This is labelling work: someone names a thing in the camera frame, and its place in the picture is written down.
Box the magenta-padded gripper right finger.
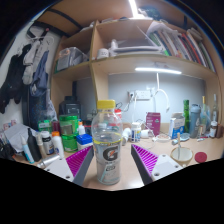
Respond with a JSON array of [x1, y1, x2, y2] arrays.
[[130, 143, 184, 186]]

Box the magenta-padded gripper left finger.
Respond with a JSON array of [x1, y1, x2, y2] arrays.
[[43, 145, 95, 187]]

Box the clear yellow-capped drink bottle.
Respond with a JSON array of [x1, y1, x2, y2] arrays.
[[91, 99, 124, 186]]

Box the blue-lidded white box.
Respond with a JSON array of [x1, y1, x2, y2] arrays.
[[76, 133, 94, 151]]

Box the white bottle orange cap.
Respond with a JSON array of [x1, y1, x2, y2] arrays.
[[51, 131, 65, 159]]

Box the white power adapter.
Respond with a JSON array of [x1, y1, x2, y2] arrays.
[[139, 129, 153, 140]]

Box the white pill bottle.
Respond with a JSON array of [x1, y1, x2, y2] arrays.
[[130, 122, 143, 144]]

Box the silver tube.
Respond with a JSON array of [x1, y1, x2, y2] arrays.
[[36, 153, 62, 170]]

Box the small white orange-capped bottle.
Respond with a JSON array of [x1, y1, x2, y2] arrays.
[[77, 121, 87, 136]]

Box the wooden stirring stick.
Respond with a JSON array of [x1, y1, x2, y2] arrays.
[[176, 132, 183, 160]]

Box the magenta carton box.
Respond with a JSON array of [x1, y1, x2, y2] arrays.
[[145, 112, 162, 137]]

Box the white and blue carton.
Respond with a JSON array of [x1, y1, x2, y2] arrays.
[[168, 112, 186, 140]]

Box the black squeeze bottle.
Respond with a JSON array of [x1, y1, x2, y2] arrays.
[[27, 128, 43, 163]]

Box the black box appliance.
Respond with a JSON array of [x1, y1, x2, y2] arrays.
[[58, 96, 82, 121]]

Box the white tube blue cap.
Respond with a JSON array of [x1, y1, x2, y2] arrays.
[[20, 134, 35, 165]]

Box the red and white container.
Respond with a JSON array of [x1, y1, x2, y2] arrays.
[[114, 108, 123, 122]]

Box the flat round red coaster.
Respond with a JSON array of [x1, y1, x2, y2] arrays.
[[194, 151, 208, 164]]

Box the tall green bottle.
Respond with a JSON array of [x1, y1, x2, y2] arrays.
[[182, 99, 191, 134]]

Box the grey shaker bottle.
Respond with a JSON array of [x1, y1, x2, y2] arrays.
[[189, 103, 202, 139]]

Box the clear glass bottle white cap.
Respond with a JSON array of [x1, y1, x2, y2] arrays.
[[211, 93, 220, 123]]

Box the white LED light bar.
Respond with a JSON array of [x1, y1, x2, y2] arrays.
[[134, 67, 183, 75]]

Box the wooden shelf unit with books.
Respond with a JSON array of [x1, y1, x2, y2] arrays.
[[49, 0, 224, 134]]

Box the ceiling light strip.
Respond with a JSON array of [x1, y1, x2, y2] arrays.
[[128, 0, 140, 18]]

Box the white wall power outlet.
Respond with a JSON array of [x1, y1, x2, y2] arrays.
[[128, 89, 153, 101]]

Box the white hanging cable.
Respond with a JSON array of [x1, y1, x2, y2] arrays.
[[151, 73, 171, 113]]

